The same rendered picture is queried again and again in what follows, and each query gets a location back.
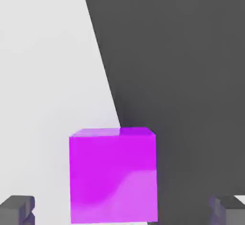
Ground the small magenta cube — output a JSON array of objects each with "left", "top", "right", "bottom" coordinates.
[{"left": 68, "top": 127, "right": 159, "bottom": 225}]

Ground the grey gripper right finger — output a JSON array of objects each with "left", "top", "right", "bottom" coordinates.
[{"left": 210, "top": 194, "right": 245, "bottom": 225}]

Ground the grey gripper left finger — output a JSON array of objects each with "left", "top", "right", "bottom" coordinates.
[{"left": 0, "top": 195, "right": 36, "bottom": 225}]

